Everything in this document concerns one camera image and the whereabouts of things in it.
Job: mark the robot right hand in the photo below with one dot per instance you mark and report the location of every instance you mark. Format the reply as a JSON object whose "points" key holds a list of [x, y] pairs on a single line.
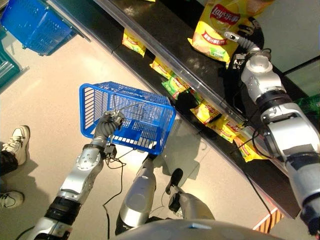
{"points": [[253, 31]]}

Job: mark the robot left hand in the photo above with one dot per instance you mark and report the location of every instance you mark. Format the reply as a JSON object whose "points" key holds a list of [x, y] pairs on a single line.
{"points": [[106, 127]]}

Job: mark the large yellow Lay's chip bag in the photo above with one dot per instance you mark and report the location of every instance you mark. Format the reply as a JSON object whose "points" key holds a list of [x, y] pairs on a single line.
{"points": [[212, 30]]}

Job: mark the blue plastic shopping basket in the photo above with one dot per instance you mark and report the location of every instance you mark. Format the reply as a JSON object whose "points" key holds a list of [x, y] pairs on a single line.
{"points": [[152, 117], [35, 25]]}

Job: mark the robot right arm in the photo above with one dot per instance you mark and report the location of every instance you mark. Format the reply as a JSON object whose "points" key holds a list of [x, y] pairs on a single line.
{"points": [[287, 125]]}

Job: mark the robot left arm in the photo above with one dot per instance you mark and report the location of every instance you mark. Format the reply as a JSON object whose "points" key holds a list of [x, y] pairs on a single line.
{"points": [[80, 177]]}

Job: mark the robot left leg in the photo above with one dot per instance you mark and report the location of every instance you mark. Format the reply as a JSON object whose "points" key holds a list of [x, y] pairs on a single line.
{"points": [[137, 195]]}

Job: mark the robot leg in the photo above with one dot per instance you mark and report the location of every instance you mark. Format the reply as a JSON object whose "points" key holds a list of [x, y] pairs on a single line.
{"points": [[137, 195], [190, 202]]}

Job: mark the small green chip bag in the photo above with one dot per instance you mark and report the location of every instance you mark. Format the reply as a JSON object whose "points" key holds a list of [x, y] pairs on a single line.
{"points": [[175, 86]]}

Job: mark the black store shelf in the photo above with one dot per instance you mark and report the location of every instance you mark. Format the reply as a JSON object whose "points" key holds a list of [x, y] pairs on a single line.
{"points": [[172, 27]]}

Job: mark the small yellow chip bag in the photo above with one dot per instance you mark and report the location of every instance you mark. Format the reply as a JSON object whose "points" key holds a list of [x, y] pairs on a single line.
{"points": [[205, 112], [133, 43], [161, 67], [226, 130], [247, 151]]}

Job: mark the person's white shoe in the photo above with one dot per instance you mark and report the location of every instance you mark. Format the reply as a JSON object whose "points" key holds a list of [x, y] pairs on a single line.
{"points": [[10, 200], [18, 142]]}

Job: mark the green package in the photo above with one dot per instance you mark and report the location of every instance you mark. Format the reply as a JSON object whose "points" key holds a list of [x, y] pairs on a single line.
{"points": [[308, 105]]}

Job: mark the person's leg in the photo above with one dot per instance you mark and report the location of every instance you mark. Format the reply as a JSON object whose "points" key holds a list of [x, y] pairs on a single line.
{"points": [[7, 162]]}

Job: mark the robot right leg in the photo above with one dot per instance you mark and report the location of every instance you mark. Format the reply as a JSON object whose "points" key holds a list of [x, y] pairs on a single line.
{"points": [[190, 202]]}

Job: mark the green metal rack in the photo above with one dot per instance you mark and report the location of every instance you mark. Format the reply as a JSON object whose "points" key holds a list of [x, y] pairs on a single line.
{"points": [[7, 67]]}

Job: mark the robot silver torso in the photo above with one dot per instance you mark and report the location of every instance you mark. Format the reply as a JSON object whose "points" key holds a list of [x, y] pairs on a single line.
{"points": [[190, 231]]}

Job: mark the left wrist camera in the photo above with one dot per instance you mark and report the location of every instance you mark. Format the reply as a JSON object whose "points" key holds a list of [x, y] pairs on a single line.
{"points": [[110, 151]]}

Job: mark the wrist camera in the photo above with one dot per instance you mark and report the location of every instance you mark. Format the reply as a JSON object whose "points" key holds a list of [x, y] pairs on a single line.
{"points": [[237, 61], [110, 151]]}

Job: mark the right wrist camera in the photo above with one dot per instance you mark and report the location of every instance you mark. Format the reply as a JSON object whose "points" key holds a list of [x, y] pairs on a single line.
{"points": [[237, 61]]}

